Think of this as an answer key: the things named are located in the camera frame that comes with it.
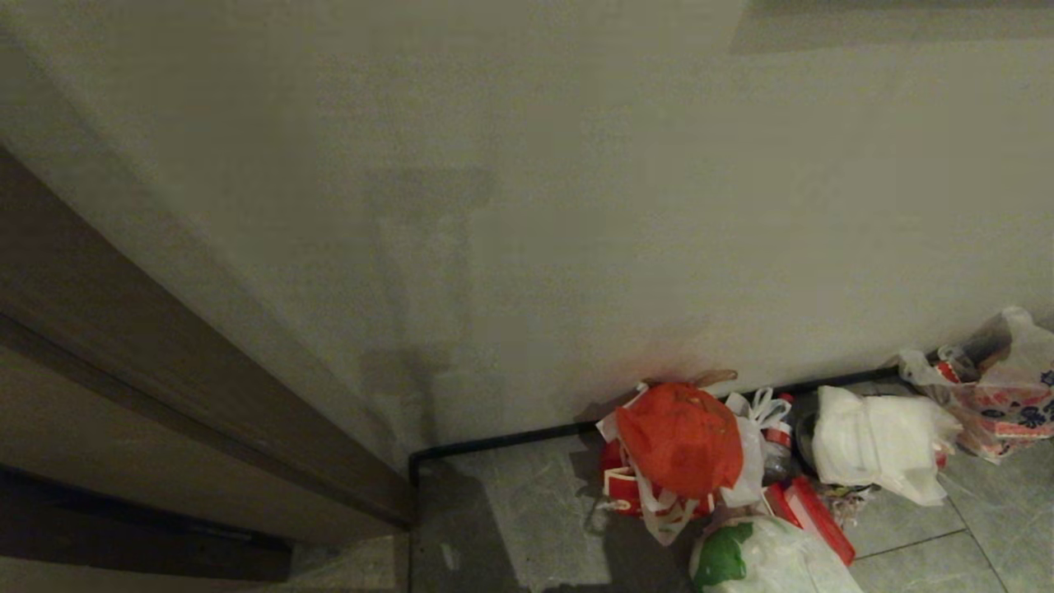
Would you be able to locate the red and white carton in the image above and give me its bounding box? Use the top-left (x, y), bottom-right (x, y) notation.
top-left (603, 467), bottom-right (716, 520)

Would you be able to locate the red rectangular box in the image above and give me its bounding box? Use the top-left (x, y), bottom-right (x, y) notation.
top-left (765, 477), bottom-right (856, 566)

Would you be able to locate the white bag with green contents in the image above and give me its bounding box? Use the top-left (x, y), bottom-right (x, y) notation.
top-left (690, 516), bottom-right (863, 593)

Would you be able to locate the white knotted plastic bag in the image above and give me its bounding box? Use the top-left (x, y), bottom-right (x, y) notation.
top-left (720, 387), bottom-right (793, 508)

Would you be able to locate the printed clear plastic bag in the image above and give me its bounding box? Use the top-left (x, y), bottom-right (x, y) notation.
top-left (898, 306), bottom-right (1054, 464)

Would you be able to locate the brown wooden door frame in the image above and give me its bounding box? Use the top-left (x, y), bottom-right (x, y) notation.
top-left (0, 147), bottom-right (415, 584)

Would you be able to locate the white plastic trash bag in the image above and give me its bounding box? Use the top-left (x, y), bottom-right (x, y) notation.
top-left (812, 385), bottom-right (963, 507)

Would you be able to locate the orange plastic trash bag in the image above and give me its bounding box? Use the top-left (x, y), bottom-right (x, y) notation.
top-left (615, 381), bottom-right (745, 500)

